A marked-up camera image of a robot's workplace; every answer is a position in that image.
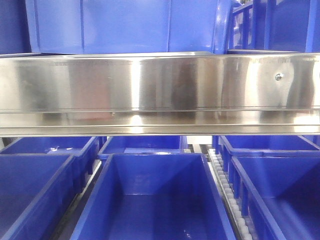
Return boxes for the blue bin rear middle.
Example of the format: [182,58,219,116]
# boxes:
[97,135,189,160]

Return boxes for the blue bin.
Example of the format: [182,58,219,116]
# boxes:
[231,157,320,240]
[0,155,76,240]
[0,136,107,193]
[97,135,189,160]
[71,153,235,240]
[213,135,320,172]

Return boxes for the blue bin rear right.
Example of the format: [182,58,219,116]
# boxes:
[213,135,320,172]

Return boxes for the blue bin rear left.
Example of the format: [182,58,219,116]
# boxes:
[0,136,107,193]

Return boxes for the blue bin lower middle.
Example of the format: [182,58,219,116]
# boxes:
[71,153,235,240]

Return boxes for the roller track divider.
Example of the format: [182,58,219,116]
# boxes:
[199,144,257,240]

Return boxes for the blue bin lower right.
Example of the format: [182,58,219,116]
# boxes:
[231,157,320,240]

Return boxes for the large blue crate upper middle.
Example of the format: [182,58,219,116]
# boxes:
[25,0,233,54]

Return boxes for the blue bin lower left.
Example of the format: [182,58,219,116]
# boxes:
[0,155,76,240]

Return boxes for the blue crate upper right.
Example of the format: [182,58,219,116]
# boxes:
[228,0,320,53]

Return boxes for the stainless steel shelf rail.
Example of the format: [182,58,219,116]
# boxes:
[0,50,320,137]

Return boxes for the shiny rail screw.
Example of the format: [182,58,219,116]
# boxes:
[274,72,285,82]

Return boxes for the left metal divider rail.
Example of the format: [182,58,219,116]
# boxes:
[50,159,103,240]

